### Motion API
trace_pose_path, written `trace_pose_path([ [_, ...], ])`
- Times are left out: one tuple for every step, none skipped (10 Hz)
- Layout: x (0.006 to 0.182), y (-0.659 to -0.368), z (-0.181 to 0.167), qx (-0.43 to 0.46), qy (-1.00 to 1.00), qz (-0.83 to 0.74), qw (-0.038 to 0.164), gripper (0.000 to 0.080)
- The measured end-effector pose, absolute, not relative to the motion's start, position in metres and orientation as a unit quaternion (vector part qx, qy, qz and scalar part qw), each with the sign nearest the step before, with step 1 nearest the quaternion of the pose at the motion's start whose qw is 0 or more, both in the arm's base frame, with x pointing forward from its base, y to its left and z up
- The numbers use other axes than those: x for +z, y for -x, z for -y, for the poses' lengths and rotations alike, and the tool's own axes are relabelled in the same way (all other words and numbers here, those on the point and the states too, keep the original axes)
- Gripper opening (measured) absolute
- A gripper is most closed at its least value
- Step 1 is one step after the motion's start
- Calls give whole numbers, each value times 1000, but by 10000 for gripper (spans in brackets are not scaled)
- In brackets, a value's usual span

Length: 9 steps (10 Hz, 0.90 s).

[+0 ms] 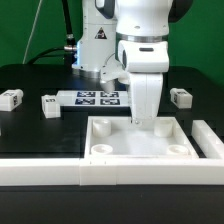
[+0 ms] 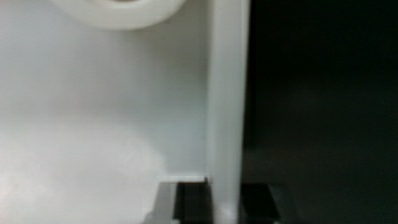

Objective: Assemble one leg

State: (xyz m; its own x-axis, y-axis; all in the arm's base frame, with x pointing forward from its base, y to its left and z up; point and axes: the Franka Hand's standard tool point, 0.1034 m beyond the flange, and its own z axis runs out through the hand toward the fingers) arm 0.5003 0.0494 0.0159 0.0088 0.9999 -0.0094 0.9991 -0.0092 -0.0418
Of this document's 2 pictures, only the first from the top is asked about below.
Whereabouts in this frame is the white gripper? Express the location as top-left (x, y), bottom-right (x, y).
top-left (128, 73), bottom-right (163, 126)

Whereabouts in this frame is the white square tabletop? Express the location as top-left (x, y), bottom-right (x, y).
top-left (84, 116), bottom-right (199, 159)

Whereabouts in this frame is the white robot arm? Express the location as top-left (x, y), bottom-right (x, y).
top-left (72, 0), bottom-right (193, 122)

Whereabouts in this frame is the white marker base plate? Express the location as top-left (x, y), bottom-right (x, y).
top-left (56, 90), bottom-right (128, 107)

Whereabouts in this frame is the white front fence wall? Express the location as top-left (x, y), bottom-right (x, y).
top-left (0, 158), bottom-right (224, 186)

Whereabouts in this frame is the white fence wall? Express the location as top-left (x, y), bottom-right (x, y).
top-left (0, 158), bottom-right (224, 186)
top-left (191, 120), bottom-right (224, 160)

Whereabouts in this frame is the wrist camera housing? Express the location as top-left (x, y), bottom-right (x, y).
top-left (118, 40), bottom-right (169, 73)

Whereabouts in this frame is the white right fence wall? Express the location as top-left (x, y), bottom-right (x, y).
top-left (191, 120), bottom-right (224, 160)

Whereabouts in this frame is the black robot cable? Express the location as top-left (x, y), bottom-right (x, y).
top-left (27, 0), bottom-right (78, 66)

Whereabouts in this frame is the thin white cable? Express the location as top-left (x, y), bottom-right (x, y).
top-left (22, 0), bottom-right (44, 65)

